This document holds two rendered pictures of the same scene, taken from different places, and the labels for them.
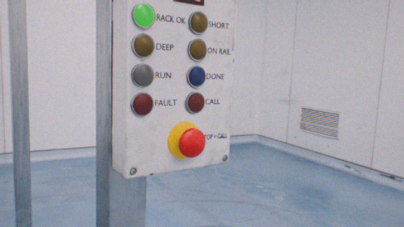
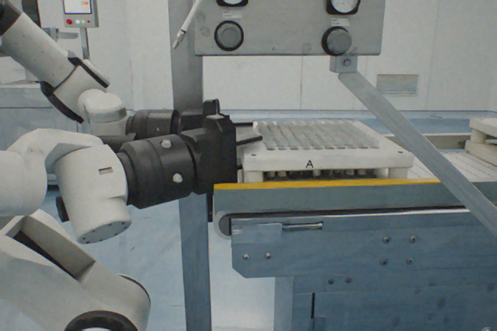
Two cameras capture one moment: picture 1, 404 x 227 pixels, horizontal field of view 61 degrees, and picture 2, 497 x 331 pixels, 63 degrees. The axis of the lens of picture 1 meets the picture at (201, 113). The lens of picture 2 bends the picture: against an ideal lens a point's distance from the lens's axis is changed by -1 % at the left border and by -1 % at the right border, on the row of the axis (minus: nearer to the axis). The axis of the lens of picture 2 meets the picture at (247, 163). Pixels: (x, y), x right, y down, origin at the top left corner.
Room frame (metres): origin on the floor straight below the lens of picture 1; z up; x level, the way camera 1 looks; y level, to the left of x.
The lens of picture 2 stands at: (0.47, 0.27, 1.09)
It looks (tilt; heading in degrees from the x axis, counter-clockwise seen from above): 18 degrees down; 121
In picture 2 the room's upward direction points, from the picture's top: straight up
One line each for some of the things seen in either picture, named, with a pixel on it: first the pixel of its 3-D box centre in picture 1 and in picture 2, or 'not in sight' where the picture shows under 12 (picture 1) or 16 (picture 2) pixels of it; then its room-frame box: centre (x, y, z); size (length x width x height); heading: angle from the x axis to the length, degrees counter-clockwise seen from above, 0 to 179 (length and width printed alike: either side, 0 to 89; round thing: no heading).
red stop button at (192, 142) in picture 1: (187, 140); not in sight; (0.46, 0.02, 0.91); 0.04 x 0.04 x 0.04; 35
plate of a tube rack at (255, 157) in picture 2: not in sight; (310, 141); (0.22, 0.89, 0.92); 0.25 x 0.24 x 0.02; 125
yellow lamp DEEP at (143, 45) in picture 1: (144, 45); not in sight; (0.42, 0.07, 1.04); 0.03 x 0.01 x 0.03; 125
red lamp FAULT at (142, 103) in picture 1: (142, 104); not in sight; (0.42, 0.07, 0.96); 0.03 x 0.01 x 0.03; 125
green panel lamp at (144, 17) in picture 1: (144, 15); not in sight; (0.42, 0.07, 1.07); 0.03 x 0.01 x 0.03; 125
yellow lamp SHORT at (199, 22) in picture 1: (199, 22); not in sight; (0.47, 0.01, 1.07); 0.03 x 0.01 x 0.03; 125
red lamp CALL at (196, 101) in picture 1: (196, 102); not in sight; (0.47, 0.01, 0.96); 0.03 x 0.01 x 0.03; 125
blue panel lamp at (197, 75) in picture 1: (197, 76); not in sight; (0.47, 0.01, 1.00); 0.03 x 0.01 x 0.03; 125
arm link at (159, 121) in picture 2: not in sight; (186, 133); (0.01, 0.83, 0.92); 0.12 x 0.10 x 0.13; 27
